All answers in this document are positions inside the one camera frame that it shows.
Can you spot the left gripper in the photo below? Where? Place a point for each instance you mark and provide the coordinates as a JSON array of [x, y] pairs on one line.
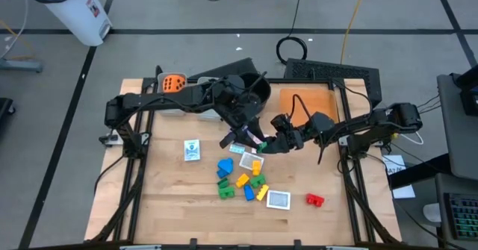
[[239, 108]]

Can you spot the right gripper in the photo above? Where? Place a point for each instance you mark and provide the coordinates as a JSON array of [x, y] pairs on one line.
[[289, 136]]

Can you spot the purple foam die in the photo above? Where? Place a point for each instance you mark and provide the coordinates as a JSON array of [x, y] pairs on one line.
[[244, 130]]

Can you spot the yellow toy block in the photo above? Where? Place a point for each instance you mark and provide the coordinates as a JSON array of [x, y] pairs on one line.
[[256, 168], [242, 180]]

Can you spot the light blue toy block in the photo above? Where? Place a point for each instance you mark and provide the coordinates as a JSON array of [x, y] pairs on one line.
[[226, 164]]

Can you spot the blue playing card box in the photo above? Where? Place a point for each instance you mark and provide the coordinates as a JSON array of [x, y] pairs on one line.
[[192, 150]]

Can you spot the white bordered card box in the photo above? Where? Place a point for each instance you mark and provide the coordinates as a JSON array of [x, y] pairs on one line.
[[278, 200]]

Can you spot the orange foam die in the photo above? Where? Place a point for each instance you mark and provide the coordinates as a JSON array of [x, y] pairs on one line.
[[173, 83]]

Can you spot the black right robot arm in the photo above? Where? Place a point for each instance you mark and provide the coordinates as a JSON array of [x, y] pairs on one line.
[[373, 125]]

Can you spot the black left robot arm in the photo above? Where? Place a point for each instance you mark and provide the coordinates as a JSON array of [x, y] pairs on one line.
[[149, 100]]

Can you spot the red playing card box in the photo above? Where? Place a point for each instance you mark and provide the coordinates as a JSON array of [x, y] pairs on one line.
[[255, 140]]

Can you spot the small teal card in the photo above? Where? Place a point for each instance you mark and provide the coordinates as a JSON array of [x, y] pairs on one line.
[[236, 149]]

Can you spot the white framed card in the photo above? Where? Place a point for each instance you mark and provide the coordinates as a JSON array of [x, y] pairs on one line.
[[248, 160]]

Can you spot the grey plastic bin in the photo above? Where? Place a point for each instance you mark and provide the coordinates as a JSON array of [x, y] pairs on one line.
[[209, 116], [160, 84]]

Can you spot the small dark blue block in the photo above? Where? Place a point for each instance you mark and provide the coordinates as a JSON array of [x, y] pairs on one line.
[[222, 173]]

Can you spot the black plastic bucket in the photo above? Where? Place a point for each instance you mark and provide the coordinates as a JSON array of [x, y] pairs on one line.
[[266, 89]]

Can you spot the small dark green block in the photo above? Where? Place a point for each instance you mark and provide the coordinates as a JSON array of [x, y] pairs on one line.
[[223, 183]]

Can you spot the orange plastic tray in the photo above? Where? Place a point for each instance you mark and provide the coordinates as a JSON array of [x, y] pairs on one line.
[[321, 104]]

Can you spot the large green toy block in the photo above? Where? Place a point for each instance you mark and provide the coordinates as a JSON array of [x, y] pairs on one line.
[[226, 192]]

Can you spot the black triangular panel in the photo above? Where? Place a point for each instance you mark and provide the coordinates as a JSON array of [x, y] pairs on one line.
[[231, 69]]

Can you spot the red toy block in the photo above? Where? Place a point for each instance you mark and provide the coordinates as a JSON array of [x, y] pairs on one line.
[[314, 200]]

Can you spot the black perforated panel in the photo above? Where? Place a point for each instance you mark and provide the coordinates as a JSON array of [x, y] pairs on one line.
[[336, 72]]

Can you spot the black table clamp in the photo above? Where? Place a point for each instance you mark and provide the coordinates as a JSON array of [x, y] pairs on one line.
[[193, 242], [297, 242]]

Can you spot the white paper sheet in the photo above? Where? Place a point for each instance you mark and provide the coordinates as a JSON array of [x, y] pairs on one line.
[[396, 162]]

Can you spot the white computer mouse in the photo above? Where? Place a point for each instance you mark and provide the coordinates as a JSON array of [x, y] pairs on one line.
[[432, 212]]

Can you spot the dark keyboard desk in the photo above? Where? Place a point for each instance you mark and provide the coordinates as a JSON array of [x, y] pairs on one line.
[[448, 184]]

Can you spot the grey desk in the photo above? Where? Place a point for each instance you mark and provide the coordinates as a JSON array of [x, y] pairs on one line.
[[453, 138]]

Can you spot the black desk device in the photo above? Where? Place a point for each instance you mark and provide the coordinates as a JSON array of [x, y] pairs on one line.
[[470, 93]]

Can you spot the backlit keyboard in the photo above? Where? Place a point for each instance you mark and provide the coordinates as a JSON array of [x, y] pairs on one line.
[[465, 216]]

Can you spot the white trash bin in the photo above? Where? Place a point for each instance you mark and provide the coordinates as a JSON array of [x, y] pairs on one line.
[[74, 11]]

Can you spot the grey floor base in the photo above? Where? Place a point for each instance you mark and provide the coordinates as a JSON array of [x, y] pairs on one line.
[[22, 66]]

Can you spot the black floor object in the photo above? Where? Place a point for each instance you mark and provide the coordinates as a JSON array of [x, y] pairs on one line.
[[5, 110]]

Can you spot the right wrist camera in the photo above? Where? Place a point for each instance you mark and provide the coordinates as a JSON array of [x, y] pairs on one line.
[[321, 123]]

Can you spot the silver bracket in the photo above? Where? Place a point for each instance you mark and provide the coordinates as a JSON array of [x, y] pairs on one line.
[[346, 247], [140, 247]]

